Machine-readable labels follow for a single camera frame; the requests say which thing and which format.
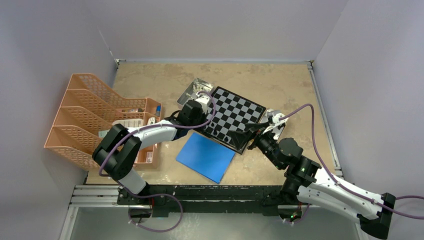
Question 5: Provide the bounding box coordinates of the peach mesh file rack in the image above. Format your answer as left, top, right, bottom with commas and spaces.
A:
44, 73, 157, 171

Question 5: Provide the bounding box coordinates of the blue mat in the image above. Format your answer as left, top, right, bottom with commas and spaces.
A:
176, 133, 236, 184

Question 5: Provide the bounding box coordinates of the pink tin with white pieces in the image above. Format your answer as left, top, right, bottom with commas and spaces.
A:
176, 77, 215, 110

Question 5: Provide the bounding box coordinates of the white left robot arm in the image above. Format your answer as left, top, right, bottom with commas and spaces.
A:
92, 98, 210, 205

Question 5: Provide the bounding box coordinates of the peach desk organizer tray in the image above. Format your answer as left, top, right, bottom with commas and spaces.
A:
112, 97, 163, 170

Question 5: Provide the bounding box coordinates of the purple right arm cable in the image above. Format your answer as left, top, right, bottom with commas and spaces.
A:
279, 103, 424, 220

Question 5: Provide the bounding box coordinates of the yellow tin with black pieces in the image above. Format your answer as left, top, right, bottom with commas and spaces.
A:
259, 108, 289, 141

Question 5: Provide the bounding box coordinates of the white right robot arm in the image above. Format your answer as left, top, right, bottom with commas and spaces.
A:
227, 123, 396, 240

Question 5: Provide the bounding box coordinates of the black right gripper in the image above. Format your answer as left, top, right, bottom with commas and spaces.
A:
227, 121, 284, 170

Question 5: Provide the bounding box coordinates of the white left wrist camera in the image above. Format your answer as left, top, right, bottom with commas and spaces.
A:
194, 94, 212, 114

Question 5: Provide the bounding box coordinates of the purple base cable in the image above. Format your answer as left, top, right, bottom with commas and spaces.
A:
127, 193, 185, 233

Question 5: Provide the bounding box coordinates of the black white chessboard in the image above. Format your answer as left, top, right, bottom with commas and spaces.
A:
197, 86, 266, 155

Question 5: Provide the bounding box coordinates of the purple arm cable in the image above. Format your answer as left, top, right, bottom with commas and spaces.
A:
98, 92, 217, 178
279, 103, 424, 220

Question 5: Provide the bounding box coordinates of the white chess pieces pile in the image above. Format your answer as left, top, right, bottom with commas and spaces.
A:
191, 82, 205, 95

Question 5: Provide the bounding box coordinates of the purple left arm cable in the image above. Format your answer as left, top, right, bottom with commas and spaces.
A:
98, 92, 217, 178

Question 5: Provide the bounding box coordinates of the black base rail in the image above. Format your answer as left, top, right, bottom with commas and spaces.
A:
117, 183, 314, 220

